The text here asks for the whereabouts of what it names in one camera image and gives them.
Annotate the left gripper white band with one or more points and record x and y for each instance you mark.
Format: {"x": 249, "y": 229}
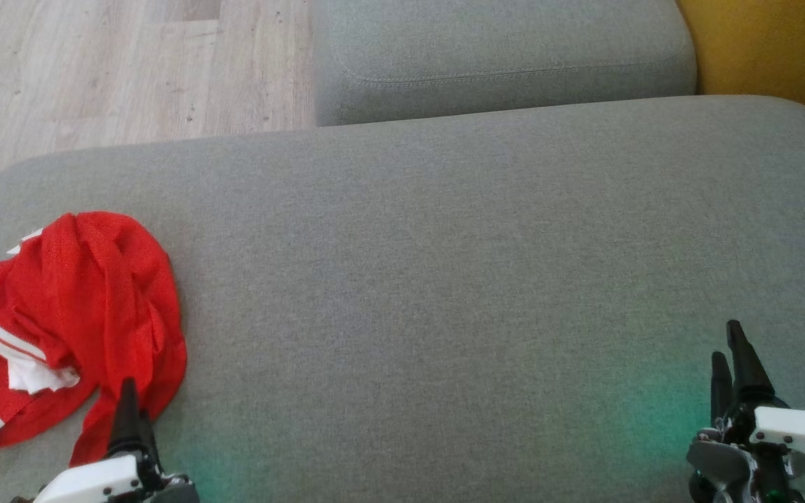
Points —
{"x": 95, "y": 483}

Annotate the red jersey with white sleeves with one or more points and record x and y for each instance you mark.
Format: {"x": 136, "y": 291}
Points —
{"x": 25, "y": 328}

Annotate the yellow sofa backrest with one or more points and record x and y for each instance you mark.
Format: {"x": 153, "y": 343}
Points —
{"x": 780, "y": 49}

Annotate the large grey sofa seat cushion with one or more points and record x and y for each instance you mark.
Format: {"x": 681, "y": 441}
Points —
{"x": 444, "y": 293}

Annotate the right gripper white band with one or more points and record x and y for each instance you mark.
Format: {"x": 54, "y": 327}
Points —
{"x": 794, "y": 433}

